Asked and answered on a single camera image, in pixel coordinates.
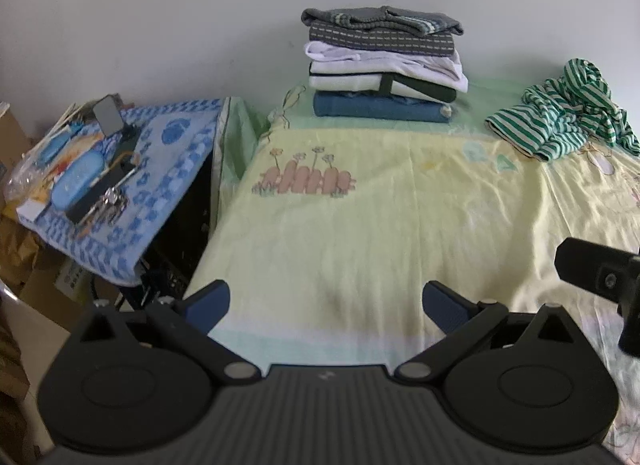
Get black bedside cabinet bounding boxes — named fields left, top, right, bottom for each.
left=120, top=160, right=221, bottom=316

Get cardboard box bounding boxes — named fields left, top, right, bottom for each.
left=0, top=104, right=32, bottom=201
left=22, top=245, right=123, bottom=333

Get large blue case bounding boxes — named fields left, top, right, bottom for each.
left=50, top=152, right=108, bottom=210

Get small blue case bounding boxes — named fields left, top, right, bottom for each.
left=37, top=134, right=73, bottom=168

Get white folded shirt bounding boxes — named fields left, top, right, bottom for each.
left=304, top=40, right=469, bottom=93

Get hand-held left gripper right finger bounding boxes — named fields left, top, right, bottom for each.
left=394, top=281, right=576, bottom=387

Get grey knit sweater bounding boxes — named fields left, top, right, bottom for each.
left=300, top=6, right=466, bottom=57

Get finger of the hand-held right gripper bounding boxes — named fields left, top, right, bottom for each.
left=554, top=237, right=640, bottom=303

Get brown paper bag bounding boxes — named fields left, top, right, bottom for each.
left=0, top=205, right=43, bottom=291

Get blue folded garment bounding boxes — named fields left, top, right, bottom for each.
left=312, top=90, right=458, bottom=123

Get bunch of keys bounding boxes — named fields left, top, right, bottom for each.
left=75, top=185, right=132, bottom=228

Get clear plastic bag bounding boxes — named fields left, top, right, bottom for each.
left=2, top=145, right=51, bottom=206

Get yellow printed bed sheet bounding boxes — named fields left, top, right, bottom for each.
left=185, top=70, right=640, bottom=456

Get green white striped shirt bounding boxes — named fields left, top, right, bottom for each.
left=485, top=58, right=640, bottom=163

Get blue patterned cloth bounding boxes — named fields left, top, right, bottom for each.
left=20, top=96, right=233, bottom=288

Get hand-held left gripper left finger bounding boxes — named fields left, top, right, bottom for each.
left=77, top=280, right=263, bottom=387

